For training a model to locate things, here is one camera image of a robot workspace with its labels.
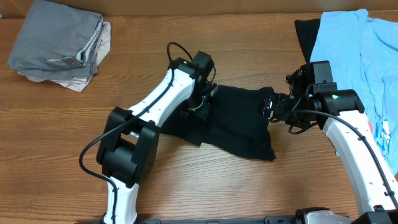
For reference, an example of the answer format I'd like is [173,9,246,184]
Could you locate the black t-shirt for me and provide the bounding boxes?
[161,85,276,161]

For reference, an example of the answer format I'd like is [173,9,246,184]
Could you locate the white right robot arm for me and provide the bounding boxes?
[262,61,397,223]

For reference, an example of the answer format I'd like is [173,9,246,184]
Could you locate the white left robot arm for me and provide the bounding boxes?
[96,51,217,223]

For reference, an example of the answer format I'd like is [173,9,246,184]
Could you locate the black garment under blue shirt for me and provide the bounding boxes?
[294,19,321,63]

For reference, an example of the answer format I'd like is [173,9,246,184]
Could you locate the light blue t-shirt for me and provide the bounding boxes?
[310,9,397,174]

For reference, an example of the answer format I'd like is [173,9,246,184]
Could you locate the beige folded garment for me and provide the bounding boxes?
[19,21,111,92]

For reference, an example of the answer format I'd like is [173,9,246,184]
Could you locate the grey folded trousers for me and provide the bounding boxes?
[7,1,103,80]

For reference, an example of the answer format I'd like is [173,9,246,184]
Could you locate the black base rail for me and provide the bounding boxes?
[132,207,352,224]

